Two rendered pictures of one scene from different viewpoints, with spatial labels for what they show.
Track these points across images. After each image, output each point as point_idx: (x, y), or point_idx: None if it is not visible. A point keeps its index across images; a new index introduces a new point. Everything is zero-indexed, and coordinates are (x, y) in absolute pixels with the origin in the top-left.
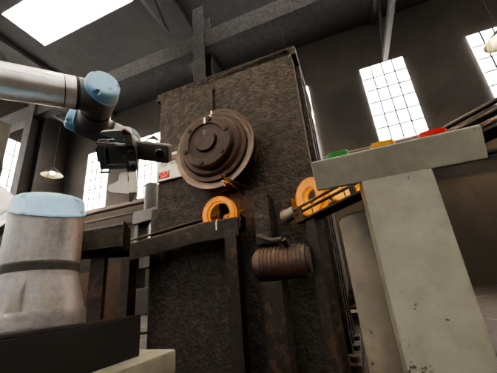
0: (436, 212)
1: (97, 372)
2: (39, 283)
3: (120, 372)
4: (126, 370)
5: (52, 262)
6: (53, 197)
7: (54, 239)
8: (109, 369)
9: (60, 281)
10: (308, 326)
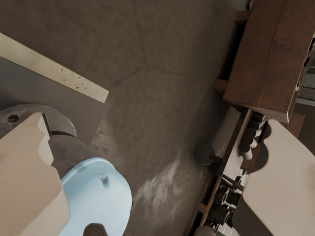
0: None
1: (37, 69)
2: (75, 134)
3: (34, 51)
4: (28, 47)
5: (77, 138)
6: (125, 179)
7: (90, 149)
8: (31, 62)
9: (63, 126)
10: None
